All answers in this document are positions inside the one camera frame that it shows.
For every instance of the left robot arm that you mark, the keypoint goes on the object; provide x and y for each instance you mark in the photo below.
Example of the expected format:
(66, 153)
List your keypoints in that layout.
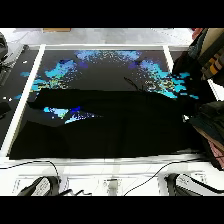
(41, 186)

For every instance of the dark green garment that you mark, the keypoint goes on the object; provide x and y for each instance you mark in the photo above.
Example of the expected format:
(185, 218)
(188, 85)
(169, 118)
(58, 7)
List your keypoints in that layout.
(210, 115)

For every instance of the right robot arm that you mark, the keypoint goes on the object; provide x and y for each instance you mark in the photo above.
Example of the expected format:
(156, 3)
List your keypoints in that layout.
(176, 186)

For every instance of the striped garment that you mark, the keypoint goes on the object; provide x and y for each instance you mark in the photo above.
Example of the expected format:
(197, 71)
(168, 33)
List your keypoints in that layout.
(213, 65)

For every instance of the checked garment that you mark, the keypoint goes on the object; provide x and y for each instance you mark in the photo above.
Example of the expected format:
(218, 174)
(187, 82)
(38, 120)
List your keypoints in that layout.
(216, 150)

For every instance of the black garment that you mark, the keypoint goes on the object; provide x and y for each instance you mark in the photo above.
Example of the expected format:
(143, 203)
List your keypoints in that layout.
(133, 116)

